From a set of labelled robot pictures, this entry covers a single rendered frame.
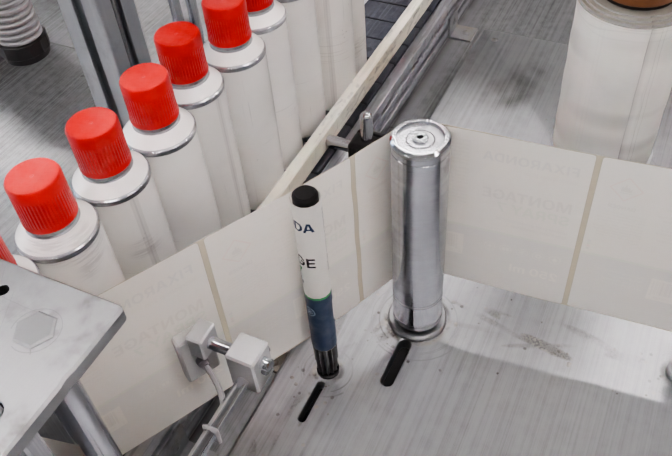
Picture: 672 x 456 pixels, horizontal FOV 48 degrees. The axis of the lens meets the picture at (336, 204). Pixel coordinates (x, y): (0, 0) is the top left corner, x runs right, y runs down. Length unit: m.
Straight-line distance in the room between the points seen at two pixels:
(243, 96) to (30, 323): 0.34
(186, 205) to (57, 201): 0.13
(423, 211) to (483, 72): 0.38
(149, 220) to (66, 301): 0.22
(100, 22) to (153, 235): 0.22
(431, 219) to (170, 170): 0.18
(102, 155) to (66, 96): 0.50
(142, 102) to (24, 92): 0.52
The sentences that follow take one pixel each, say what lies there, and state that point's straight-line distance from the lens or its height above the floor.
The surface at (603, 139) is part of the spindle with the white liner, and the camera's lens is 0.66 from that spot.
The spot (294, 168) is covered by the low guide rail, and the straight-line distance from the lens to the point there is 0.68.
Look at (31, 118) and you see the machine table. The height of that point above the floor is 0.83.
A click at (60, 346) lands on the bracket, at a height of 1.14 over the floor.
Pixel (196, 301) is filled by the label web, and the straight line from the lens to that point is 0.46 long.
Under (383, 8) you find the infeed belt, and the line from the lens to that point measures 0.95.
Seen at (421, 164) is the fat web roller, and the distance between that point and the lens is 0.46.
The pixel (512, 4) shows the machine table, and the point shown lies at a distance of 1.06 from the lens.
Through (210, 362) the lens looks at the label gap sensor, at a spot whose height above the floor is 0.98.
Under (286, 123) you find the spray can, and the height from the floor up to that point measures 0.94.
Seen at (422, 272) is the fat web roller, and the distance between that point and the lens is 0.53.
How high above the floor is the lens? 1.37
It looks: 45 degrees down
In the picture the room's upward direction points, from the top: 5 degrees counter-clockwise
